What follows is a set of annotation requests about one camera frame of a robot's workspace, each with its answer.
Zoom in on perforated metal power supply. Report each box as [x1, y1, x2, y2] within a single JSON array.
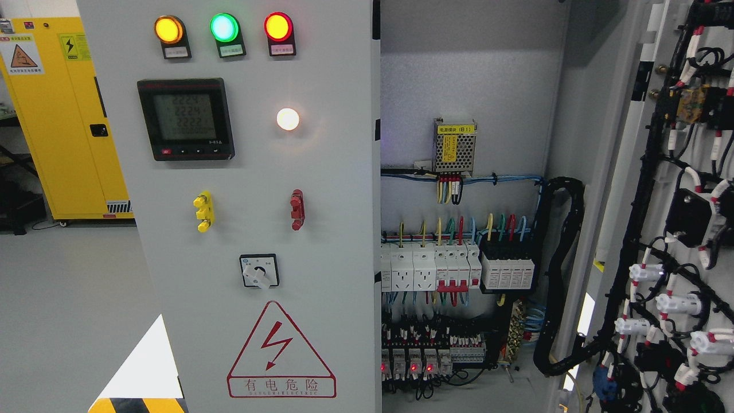
[[432, 118, 478, 175]]

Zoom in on brass right ground bar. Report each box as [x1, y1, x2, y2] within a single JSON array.
[[503, 299, 525, 364]]

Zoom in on grey cabinet door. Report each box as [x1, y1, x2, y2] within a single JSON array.
[[77, 1, 381, 412], [559, 1, 732, 412]]

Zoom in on black digital power meter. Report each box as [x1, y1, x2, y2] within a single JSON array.
[[137, 77, 236, 161]]

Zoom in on yellow terminal posts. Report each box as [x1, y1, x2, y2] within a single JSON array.
[[192, 190, 216, 233]]

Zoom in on yellow safety cabinet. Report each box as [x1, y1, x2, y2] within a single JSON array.
[[2, 17, 134, 221]]

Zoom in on red indicator light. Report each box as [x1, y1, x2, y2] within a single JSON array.
[[264, 11, 296, 57]]

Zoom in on relay terminal row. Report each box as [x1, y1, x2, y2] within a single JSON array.
[[380, 315, 488, 383]]

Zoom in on green indicator light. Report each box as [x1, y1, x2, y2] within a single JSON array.
[[209, 13, 247, 58]]

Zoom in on black right cable loom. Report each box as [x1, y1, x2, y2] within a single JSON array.
[[532, 176, 608, 377]]

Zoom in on black white rotary switch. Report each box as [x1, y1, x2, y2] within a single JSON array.
[[239, 254, 280, 289]]

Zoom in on yellow indicator light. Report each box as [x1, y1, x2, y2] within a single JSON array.
[[154, 15, 192, 59]]

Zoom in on black white surge protector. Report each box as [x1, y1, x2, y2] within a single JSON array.
[[479, 233, 537, 294]]

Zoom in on white indicator light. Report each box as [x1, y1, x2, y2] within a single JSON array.
[[277, 107, 300, 131]]

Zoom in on white socket breaker row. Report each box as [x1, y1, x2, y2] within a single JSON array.
[[380, 241, 482, 293]]

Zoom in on red electric hazard sticker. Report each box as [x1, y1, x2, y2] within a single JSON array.
[[227, 301, 337, 398]]

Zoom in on red terminal posts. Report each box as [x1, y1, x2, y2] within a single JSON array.
[[290, 189, 305, 231]]

